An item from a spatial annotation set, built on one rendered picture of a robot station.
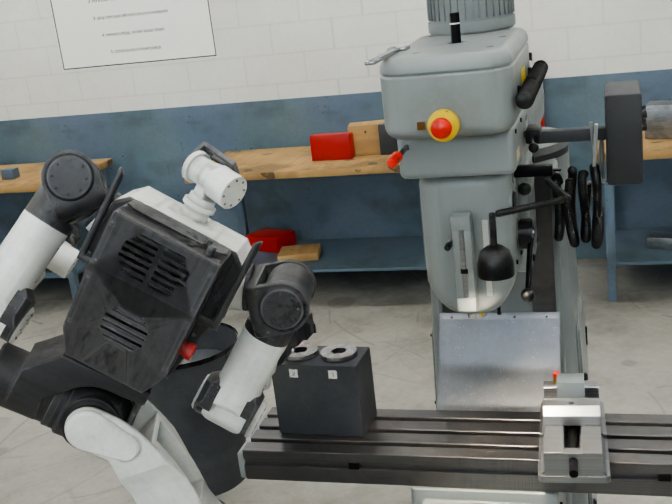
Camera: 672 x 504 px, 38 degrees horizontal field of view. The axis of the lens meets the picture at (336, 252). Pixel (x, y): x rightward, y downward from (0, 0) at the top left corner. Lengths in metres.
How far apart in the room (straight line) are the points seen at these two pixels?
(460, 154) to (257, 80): 4.80
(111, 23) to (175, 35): 0.48
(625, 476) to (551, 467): 0.19
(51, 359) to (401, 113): 0.80
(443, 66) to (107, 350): 0.80
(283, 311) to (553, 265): 1.02
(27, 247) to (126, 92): 5.37
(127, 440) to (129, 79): 5.39
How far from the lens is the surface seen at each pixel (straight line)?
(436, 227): 2.06
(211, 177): 1.75
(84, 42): 7.21
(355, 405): 2.32
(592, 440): 2.15
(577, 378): 2.25
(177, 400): 3.95
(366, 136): 6.02
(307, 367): 2.32
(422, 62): 1.86
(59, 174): 1.74
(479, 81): 1.84
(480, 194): 2.02
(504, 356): 2.59
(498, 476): 2.25
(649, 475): 2.24
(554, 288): 2.56
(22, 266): 1.79
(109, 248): 1.63
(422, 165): 1.99
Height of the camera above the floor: 2.09
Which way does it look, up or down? 17 degrees down
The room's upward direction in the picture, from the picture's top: 7 degrees counter-clockwise
